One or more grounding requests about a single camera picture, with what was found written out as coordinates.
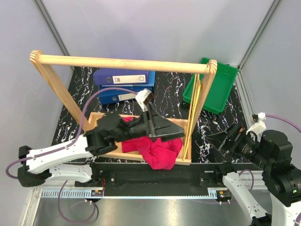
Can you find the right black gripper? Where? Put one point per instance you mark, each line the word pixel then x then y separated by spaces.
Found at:
pixel 236 132

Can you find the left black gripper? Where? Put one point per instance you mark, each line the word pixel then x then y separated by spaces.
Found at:
pixel 159 126

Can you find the red t shirt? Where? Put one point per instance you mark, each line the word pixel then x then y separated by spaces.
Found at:
pixel 158 154

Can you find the yellow clothes hanger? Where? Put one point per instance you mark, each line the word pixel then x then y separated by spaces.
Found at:
pixel 194 98

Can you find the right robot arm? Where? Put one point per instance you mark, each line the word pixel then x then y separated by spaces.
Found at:
pixel 272 154

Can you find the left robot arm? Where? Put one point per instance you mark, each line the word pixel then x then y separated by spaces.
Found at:
pixel 51 163

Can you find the green plastic bin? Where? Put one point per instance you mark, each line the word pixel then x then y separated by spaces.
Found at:
pixel 219 91

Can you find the lower blue binder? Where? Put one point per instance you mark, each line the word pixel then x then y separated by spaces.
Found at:
pixel 114 96

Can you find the blue binder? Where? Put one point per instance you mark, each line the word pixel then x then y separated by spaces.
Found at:
pixel 114 96
pixel 110 77

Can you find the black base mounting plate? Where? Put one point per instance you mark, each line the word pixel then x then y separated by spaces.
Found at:
pixel 182 178

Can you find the upper blue binder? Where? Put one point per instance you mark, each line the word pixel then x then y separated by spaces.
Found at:
pixel 110 77

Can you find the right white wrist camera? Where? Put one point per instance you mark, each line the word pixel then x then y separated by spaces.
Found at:
pixel 258 124

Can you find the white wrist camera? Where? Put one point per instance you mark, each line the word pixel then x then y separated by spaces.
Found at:
pixel 143 97
pixel 258 124

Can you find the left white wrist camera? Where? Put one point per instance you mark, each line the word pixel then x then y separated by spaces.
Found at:
pixel 143 97

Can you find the wooden clothes rack frame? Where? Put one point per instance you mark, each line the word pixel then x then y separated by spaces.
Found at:
pixel 43 64

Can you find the white slotted cable duct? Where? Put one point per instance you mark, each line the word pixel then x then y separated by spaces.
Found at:
pixel 112 193

